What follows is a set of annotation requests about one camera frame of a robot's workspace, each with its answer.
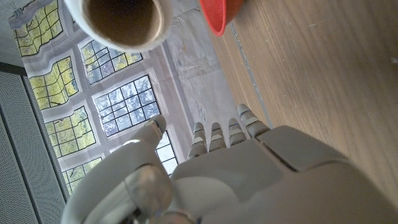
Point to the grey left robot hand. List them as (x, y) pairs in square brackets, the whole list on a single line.
[(248, 180)]

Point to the cling film roll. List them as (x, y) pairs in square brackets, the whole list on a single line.
[(124, 18)]

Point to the red bowl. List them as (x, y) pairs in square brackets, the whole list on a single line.
[(219, 15)]

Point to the printed window backdrop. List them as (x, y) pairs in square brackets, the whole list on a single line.
[(124, 102)]

